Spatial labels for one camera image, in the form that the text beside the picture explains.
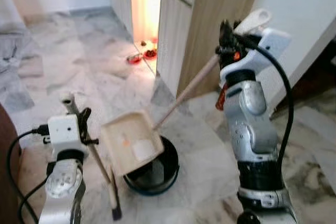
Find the round black bin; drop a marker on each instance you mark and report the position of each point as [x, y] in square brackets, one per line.
[157, 177]

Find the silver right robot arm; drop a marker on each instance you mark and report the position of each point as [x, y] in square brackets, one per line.
[254, 129]

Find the small red bowl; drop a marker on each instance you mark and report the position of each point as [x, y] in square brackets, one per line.
[150, 53]
[134, 59]

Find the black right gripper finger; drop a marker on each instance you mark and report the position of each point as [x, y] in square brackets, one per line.
[227, 32]

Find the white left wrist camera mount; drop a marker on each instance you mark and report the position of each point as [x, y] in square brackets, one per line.
[64, 129]

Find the brown sofa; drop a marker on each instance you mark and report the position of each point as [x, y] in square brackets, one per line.
[6, 171]

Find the tall wooden cabinet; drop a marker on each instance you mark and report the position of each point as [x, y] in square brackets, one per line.
[215, 14]

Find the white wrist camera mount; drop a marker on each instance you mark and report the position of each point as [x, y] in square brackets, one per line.
[262, 51]
[64, 129]

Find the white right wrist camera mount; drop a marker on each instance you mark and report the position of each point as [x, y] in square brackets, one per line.
[262, 51]

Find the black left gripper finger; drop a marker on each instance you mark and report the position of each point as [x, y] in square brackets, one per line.
[85, 118]

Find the wooden broom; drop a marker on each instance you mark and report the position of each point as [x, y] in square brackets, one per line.
[102, 174]

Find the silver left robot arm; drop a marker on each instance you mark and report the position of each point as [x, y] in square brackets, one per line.
[63, 187]

